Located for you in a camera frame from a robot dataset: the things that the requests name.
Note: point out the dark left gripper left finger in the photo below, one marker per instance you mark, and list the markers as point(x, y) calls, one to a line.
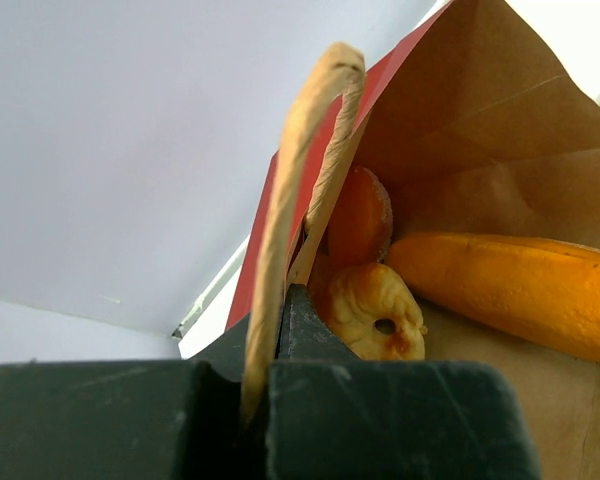
point(113, 420)

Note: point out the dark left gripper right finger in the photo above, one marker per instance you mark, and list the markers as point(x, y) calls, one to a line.
point(334, 416)

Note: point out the long orange fake bread loaf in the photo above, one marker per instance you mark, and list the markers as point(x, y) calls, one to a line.
point(542, 290)

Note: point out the red brown paper bag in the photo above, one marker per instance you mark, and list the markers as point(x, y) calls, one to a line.
point(473, 126)

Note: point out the sugared orange fake donut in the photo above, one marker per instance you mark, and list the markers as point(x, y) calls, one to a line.
point(361, 224)

